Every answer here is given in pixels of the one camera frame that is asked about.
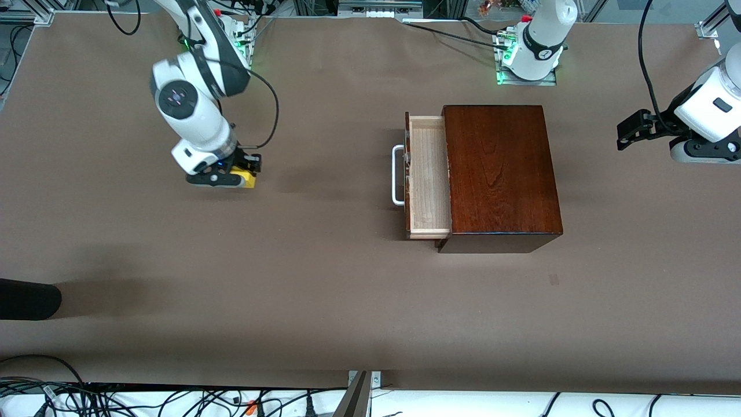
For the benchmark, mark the aluminium frame post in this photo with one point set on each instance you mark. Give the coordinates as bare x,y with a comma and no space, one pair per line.
707,29

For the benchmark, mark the small metal bracket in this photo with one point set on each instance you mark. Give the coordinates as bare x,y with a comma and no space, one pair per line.
376,379

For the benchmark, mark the yellow cube block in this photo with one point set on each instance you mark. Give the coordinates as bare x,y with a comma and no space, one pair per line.
246,180

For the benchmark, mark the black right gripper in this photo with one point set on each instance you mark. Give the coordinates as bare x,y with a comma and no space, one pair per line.
242,160

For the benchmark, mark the grey slanted metal bar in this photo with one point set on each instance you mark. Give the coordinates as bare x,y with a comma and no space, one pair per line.
354,402

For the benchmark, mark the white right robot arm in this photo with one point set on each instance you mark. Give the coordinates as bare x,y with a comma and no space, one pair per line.
191,121

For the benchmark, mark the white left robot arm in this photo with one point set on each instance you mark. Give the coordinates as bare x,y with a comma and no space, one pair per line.
544,35

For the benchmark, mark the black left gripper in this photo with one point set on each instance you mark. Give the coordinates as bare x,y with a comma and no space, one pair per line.
659,123

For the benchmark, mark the large table cover sheet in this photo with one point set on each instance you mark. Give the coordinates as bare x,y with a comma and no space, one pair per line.
347,289

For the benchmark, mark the dark wooden drawer cabinet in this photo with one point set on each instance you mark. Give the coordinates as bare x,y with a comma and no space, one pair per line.
503,174

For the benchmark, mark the aluminium frame corner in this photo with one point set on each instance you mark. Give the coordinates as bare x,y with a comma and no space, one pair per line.
45,17

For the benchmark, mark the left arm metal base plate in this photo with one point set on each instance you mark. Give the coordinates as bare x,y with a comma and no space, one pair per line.
524,82

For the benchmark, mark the black cylinder object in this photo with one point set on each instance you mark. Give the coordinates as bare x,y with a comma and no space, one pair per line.
29,299

